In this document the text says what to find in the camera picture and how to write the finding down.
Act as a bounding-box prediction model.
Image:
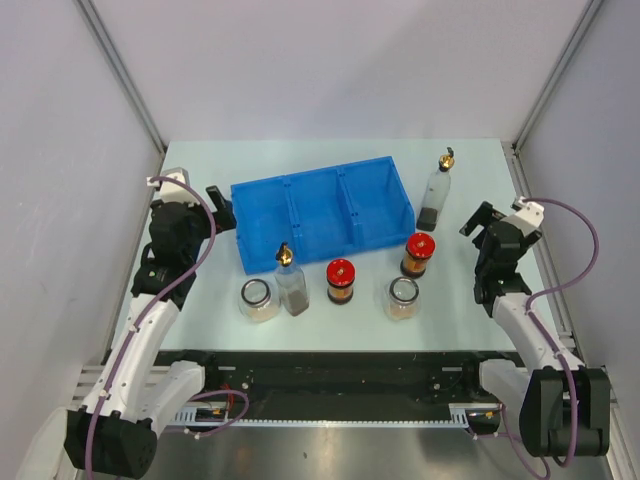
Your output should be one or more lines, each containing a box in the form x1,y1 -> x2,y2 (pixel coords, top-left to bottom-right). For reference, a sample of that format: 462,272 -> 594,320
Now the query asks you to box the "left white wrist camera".
147,167 -> 194,204

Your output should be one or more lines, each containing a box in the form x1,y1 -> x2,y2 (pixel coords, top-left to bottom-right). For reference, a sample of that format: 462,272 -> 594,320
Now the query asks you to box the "glass jar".
383,276 -> 421,321
239,278 -> 280,323

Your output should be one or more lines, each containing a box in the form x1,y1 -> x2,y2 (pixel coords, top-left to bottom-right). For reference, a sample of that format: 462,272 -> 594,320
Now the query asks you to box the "white slotted cable duct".
169,402 -> 501,429

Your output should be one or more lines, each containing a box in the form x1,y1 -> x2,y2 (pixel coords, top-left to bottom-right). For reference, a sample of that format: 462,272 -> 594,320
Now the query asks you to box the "red-lid jar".
400,232 -> 436,279
326,258 -> 356,305

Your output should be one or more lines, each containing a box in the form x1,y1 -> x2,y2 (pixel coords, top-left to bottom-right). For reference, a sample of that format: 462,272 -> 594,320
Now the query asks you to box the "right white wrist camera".
505,197 -> 544,237

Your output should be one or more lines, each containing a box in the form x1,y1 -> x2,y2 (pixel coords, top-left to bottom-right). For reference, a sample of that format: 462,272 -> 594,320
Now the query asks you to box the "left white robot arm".
64,186 -> 236,479

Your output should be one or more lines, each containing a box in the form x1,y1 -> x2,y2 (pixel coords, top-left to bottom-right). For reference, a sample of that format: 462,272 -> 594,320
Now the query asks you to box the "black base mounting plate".
155,350 -> 523,413

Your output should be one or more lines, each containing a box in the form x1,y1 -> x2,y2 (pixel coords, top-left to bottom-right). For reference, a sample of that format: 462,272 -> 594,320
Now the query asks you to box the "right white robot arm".
460,197 -> 611,461

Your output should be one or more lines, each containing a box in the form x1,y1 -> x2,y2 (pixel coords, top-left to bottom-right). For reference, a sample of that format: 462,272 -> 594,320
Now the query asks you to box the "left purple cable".
82,175 -> 217,480

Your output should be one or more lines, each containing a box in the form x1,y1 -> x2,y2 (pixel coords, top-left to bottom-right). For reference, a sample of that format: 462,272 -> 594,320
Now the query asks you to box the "glass bottle brown powder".
274,242 -> 309,316

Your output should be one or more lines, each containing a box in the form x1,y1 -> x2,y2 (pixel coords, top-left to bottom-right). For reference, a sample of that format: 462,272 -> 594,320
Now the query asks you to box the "glass bottle black base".
416,147 -> 455,232

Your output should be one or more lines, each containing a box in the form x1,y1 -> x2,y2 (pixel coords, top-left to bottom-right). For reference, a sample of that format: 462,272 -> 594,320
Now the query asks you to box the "blue three-compartment plastic bin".
231,156 -> 415,274

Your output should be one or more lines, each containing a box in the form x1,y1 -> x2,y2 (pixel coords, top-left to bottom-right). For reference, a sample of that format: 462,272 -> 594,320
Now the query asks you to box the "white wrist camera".
147,167 -> 194,204
505,197 -> 544,237

